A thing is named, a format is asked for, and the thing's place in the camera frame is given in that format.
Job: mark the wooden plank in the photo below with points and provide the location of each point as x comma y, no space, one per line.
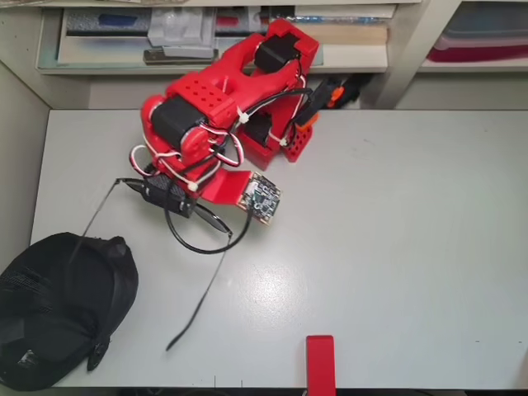
354,35

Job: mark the grey metal stapler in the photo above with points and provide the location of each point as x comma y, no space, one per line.
181,53

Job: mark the red robot arm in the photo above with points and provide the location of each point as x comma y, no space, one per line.
214,90

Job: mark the white shallow tray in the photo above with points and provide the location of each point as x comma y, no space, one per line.
103,53

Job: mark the wrist camera board red bracket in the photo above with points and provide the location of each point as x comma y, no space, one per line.
264,198

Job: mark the black orange table clamp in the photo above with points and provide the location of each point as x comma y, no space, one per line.
315,101

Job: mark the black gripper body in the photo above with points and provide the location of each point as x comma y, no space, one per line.
166,195

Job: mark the white shelf unit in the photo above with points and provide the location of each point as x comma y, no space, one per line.
412,41

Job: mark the white flat box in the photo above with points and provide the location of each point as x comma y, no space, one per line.
346,11

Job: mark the black baseball cap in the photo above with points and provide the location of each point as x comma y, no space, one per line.
62,297

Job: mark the black sunglasses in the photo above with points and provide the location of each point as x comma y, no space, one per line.
214,222

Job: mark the dark blister pack red tool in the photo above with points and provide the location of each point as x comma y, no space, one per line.
227,20

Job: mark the white plastic packaging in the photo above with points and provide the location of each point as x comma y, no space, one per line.
173,29

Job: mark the dark blister pack blue tool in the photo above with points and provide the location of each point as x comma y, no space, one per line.
115,20

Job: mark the pink lidded plastic container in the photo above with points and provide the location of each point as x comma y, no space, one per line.
474,53

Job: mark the red clamp block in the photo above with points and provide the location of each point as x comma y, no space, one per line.
321,367

